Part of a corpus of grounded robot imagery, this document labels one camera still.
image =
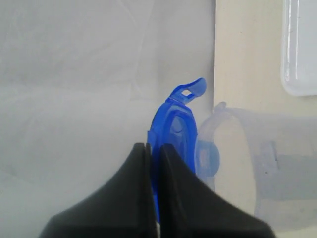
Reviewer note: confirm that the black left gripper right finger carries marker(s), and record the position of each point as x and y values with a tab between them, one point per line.
189	209

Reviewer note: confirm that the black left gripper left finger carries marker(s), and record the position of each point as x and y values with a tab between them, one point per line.
122	208

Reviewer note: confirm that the blue container lid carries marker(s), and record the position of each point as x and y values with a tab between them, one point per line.
174	123

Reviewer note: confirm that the clear plastic container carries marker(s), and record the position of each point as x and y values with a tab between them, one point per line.
265	164

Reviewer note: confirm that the white backdrop cloth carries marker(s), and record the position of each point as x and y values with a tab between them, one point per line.
80	81

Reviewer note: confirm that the white plastic tray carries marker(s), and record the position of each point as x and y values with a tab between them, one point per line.
299	47

